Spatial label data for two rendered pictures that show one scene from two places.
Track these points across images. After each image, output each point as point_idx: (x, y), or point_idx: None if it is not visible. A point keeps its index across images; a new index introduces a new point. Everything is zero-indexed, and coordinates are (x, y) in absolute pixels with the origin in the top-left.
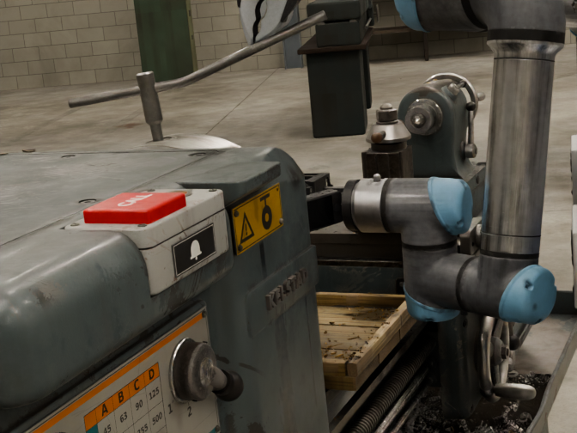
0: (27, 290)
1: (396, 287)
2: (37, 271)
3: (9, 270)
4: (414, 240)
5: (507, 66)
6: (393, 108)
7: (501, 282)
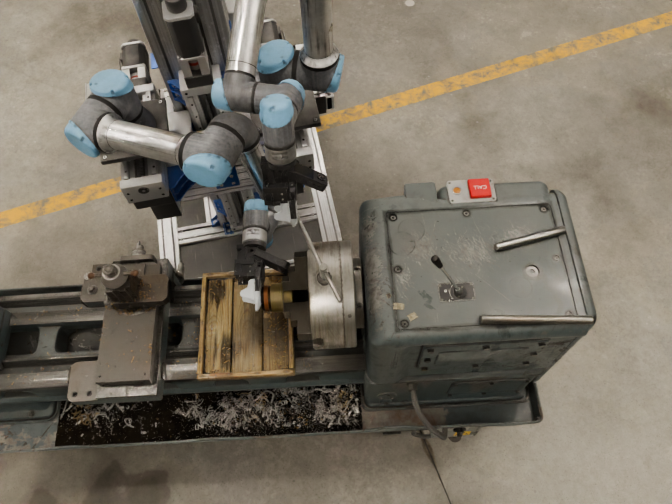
0: (536, 181)
1: (170, 297)
2: (529, 183)
3: (531, 189)
4: (268, 226)
5: (259, 148)
6: (108, 264)
7: None
